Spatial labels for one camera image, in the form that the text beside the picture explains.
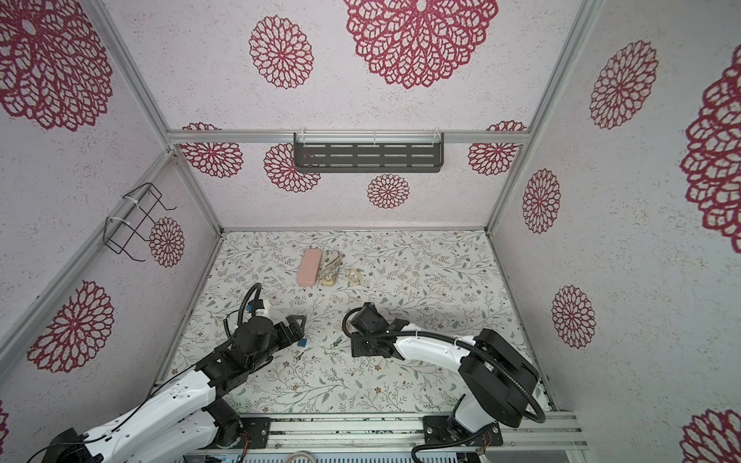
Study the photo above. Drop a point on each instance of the patterned cream pouch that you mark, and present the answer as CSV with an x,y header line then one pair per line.
x,y
330,267

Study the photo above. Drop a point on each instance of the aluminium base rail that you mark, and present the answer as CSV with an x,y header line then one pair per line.
x,y
390,437

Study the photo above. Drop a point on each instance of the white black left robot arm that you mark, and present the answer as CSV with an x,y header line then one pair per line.
x,y
187,412

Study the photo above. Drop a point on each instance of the pink rectangular case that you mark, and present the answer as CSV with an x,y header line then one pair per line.
x,y
309,268

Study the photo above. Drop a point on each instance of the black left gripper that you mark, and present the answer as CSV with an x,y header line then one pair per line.
x,y
292,329

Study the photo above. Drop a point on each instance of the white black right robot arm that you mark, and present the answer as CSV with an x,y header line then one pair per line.
x,y
500,381

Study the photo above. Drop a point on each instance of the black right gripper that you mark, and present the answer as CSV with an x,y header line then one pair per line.
x,y
364,335

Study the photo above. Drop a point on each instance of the dark grey wall shelf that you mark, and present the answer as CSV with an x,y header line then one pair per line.
x,y
369,155

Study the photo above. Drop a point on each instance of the black wire wall rack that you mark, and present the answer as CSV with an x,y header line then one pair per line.
x,y
120,230

